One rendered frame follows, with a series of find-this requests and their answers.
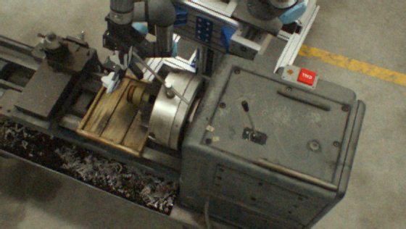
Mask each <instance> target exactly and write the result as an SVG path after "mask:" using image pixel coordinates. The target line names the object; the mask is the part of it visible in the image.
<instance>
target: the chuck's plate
mask: <svg viewBox="0 0 406 229"><path fill-rule="evenodd" d="M205 84H206V80H205V77H201V76H199V75H195V76H194V77H193V78H192V79H191V81H190V82H189V84H188V86H187V88H186V90H185V91H184V95H183V97H184V98H185V99H186V100H187V101H189V102H190V104H189V105H187V104H185V103H184V101H183V100H182V99H181V102H180V105H179V107H178V110H177V112H176V115H175V119H174V121H173V125H172V128H171V131H170V148H171V149H175V150H181V149H182V143H183V141H184V138H183V130H184V124H185V121H186V118H187V115H188V113H189V110H190V108H191V105H192V103H193V101H194V99H195V97H196V95H197V94H198V92H199V91H204V90H205Z"/></svg>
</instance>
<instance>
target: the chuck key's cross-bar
mask: <svg viewBox="0 0 406 229"><path fill-rule="evenodd" d="M132 55H133V56H134V57H135V58H137V60H138V61H139V62H140V63H141V64H142V65H143V66H145V68H146V69H148V70H149V71H150V72H151V73H152V74H153V75H154V76H155V77H156V78H157V79H158V80H159V81H160V82H162V83H163V84H164V85H165V86H166V81H165V80H163V79H162V78H161V77H160V76H159V75H158V74H157V73H156V72H155V71H153V69H152V68H151V67H150V66H149V65H148V64H146V63H145V62H144V61H143V60H142V58H140V56H139V55H137V53H136V52H134V51H132ZM170 91H172V92H173V93H174V94H175V95H177V96H178V97H179V98H180V99H182V100H183V101H184V103H185V104H187V105H189V104H190V102H189V101H187V100H186V99H185V98H184V97H183V96H182V95H181V94H180V93H178V92H177V91H176V90H175V89H173V88H171V89H170Z"/></svg>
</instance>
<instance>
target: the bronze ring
mask: <svg viewBox="0 0 406 229"><path fill-rule="evenodd" d="M153 100H154V95H152V94H150V93H147V92H146V86H145V87H143V86H134V85H132V86H131V87H130V88H129V89H128V92H127V102H128V103H131V104H133V105H134V106H137V107H139V106H140V105H141V102H142V101H144V102H147V103H149V104H152V102H153Z"/></svg>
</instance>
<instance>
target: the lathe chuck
mask: <svg viewBox="0 0 406 229"><path fill-rule="evenodd" d="M173 69H174V70H178V71H179V73H178V74H177V73H176V74H174V73H173V72H170V73H169V75H168V76H167V77H166V78H165V81H166V82H171V85H172V88H173V89H175V90H176V91H177V92H178V93H180V94H181V95H182V96H183V95H184V91H185V90H186V88H187V86H188V84H189V82H190V81H191V79H192V78H193V77H194V76H195V75H196V74H193V73H191V72H187V71H185V70H182V69H180V68H177V67H175V68H173ZM180 102H181V99H180V98H179V97H178V96H177V95H174V97H172V98H170V97H168V96H167V88H166V86H165V85H164V84H162V86H161V89H160V90H159V92H158V94H157V97H156V100H155V102H154V107H153V110H152V115H151V118H150V121H149V129H148V132H149V133H154V134H155V138H152V137H151V136H149V140H151V141H154V142H156V143H159V144H162V145H163V146H167V147H170V131H171V128H172V125H173V121H174V119H175V115H176V112H177V110H178V107H179V105H180Z"/></svg>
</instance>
